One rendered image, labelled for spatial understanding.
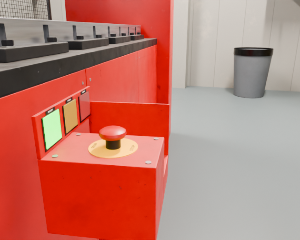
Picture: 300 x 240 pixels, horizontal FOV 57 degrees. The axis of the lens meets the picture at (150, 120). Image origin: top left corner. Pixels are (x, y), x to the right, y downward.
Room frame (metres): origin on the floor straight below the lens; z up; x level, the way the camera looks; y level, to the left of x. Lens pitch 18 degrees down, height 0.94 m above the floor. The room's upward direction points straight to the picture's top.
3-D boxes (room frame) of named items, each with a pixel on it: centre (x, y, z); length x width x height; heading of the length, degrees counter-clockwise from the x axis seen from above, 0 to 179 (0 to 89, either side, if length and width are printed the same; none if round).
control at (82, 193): (0.42, 0.06, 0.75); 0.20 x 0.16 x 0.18; 172
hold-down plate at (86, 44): (1.15, 0.24, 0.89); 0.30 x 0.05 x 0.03; 170
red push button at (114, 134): (0.37, 0.05, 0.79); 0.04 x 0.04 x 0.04
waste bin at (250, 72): (4.07, -1.47, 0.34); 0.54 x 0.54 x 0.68
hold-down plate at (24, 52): (0.76, 0.31, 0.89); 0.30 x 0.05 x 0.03; 170
